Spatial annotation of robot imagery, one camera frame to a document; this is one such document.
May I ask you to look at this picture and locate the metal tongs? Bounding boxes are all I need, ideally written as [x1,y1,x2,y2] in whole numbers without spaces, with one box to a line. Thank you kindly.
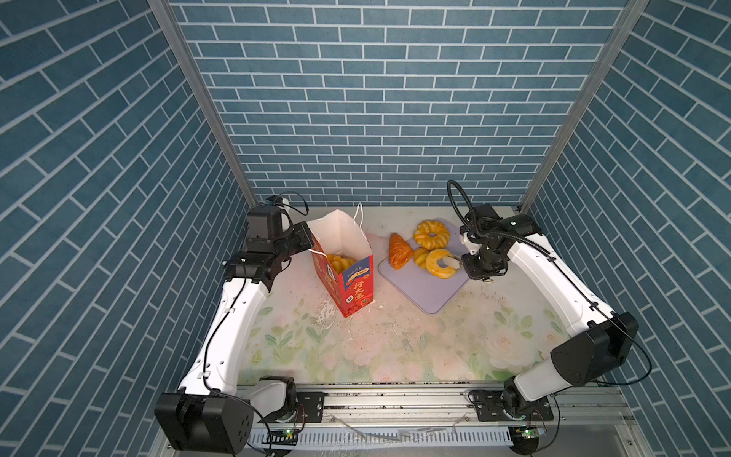
[439,256,462,270]

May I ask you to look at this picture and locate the large ring-shaped fake bread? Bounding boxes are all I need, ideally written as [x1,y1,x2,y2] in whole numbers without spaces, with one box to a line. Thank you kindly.
[414,220,451,251]

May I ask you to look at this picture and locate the glazed fake donut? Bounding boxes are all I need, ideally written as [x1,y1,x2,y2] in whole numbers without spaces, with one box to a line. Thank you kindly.
[425,249,460,279]

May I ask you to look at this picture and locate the small striped fake bun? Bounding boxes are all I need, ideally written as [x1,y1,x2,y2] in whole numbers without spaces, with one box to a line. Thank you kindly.
[413,248,430,270]

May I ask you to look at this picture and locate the red white paper bag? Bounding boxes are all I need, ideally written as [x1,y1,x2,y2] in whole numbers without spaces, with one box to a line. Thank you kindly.
[308,205,375,318]

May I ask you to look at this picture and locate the round striped fake bun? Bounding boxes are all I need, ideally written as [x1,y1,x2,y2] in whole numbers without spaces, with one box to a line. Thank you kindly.
[327,254,355,275]

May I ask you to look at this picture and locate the brown fake croissant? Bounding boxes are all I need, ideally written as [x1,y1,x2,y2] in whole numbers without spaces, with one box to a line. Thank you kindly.
[388,232,414,270]

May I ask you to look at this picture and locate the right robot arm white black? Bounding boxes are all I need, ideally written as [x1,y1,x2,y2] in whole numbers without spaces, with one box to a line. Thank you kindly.
[460,205,639,419]

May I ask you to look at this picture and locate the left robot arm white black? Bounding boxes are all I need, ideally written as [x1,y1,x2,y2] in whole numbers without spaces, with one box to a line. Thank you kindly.
[154,196,314,456]

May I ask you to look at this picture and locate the lavender plastic tray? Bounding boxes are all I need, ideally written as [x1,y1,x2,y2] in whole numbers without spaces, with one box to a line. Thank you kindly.
[378,218,468,315]

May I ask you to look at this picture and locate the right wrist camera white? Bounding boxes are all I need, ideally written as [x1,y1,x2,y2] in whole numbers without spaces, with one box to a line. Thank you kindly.
[462,232,481,255]

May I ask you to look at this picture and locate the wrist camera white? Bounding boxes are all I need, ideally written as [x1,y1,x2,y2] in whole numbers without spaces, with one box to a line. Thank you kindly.
[265,195,292,230]
[462,232,481,255]

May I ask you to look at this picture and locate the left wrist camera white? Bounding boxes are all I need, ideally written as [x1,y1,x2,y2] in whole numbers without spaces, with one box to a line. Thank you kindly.
[265,195,292,230]

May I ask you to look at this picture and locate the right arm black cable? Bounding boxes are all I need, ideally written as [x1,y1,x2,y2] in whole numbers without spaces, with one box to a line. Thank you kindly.
[445,179,653,388]

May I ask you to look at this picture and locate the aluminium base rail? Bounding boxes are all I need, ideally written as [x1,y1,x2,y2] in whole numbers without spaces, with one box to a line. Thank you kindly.
[241,383,651,456]

